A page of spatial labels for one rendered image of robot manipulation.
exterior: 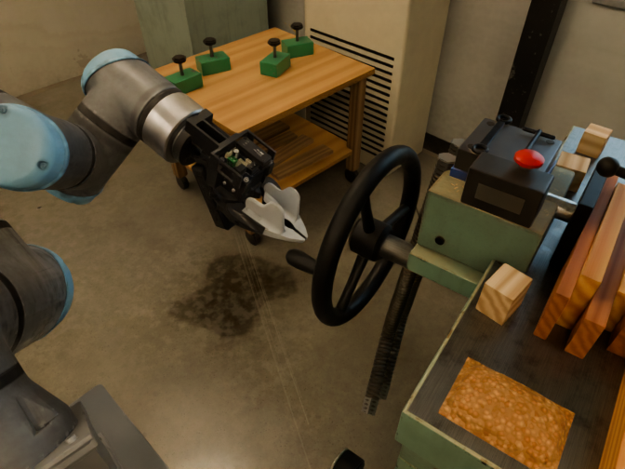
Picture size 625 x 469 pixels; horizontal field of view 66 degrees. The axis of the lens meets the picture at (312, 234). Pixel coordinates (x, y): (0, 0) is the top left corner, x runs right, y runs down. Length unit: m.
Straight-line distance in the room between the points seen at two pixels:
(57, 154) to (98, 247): 1.44
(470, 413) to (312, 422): 1.01
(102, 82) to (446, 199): 0.48
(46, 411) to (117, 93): 0.40
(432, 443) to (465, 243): 0.24
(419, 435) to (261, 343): 1.14
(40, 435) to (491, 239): 0.54
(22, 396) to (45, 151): 0.27
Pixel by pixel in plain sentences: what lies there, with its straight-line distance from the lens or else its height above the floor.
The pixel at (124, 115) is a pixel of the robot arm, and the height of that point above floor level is 0.98.
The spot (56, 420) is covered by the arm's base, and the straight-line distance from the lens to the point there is 0.65.
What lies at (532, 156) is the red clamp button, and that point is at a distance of 0.55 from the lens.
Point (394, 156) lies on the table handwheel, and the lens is 0.65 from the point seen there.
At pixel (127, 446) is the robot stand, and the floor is 0.55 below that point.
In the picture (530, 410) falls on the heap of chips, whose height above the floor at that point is 0.92.
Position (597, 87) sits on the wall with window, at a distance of 1.99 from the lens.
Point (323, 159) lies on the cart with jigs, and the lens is 1.98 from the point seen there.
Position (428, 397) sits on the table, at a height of 0.90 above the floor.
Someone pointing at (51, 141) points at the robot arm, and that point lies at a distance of 0.59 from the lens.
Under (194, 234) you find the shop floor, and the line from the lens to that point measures 1.96.
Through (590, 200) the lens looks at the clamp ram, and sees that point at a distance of 0.57.
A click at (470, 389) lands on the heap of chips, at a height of 0.91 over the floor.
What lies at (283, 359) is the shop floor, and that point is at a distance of 1.54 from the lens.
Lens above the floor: 1.31
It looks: 44 degrees down
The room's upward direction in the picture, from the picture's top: straight up
